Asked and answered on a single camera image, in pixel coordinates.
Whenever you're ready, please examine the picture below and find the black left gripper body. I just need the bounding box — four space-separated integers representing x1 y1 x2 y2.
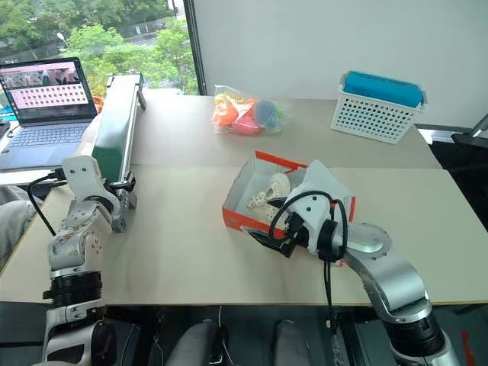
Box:
110 170 137 193

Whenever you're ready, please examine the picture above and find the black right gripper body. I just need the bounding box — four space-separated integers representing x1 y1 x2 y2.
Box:
280 211 308 259

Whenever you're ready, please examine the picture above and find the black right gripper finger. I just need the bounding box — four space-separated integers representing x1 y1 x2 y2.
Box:
249 230 287 251
262 243 294 260

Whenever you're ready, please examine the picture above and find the orange shoebox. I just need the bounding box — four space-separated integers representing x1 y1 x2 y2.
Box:
221 149 358 239

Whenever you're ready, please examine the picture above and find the cream perforated shoe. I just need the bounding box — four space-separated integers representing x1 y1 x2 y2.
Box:
245 189 285 224
265 172 294 200

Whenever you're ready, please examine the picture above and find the green conveyor belt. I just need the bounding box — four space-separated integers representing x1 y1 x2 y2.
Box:
90 71 146 234

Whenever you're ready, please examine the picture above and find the open laptop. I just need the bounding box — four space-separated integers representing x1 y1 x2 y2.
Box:
0 56 100 171

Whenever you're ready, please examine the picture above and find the clear plastic bag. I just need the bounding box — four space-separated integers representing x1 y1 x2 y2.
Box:
212 84 293 136

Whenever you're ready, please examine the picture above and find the pink toy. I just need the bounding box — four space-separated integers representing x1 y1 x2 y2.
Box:
232 116 264 136

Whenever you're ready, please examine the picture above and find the orange toy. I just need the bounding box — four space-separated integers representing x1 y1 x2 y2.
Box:
213 95 257 127

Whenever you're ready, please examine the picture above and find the grey fabric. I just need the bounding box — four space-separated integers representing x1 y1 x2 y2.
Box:
0 185 40 270

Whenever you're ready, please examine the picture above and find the blue round toy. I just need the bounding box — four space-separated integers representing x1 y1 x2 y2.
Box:
254 99 278 129

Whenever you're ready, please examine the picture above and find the grey rounded shape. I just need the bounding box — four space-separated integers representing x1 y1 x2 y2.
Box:
173 319 226 366

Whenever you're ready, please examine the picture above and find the white perforated plastic basket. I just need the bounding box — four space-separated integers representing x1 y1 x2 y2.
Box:
330 73 429 146

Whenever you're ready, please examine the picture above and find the blue rolled cloth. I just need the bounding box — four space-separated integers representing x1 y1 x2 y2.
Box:
342 69 424 111

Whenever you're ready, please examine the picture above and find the black side desk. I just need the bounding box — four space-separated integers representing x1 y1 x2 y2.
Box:
415 113 488 199

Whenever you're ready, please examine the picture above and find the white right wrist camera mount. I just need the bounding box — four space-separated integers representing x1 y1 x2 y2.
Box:
284 185 333 257

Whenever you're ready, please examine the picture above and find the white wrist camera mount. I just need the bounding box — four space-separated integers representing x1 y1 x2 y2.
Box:
284 185 333 257
60 155 120 214

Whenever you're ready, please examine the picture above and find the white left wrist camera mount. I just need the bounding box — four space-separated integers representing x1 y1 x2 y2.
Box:
60 155 120 214

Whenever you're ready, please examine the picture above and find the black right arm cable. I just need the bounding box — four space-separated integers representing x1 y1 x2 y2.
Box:
268 189 350 319

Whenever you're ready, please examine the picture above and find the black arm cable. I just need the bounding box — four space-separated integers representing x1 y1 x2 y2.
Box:
26 173 68 237
268 189 350 319

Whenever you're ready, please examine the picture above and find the thin white cable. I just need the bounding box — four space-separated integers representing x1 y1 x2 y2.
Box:
217 304 231 361

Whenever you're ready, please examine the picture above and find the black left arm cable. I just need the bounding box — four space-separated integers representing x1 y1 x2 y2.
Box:
26 173 68 237

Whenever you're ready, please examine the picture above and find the black window frame post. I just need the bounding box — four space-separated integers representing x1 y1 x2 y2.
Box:
183 0 208 96

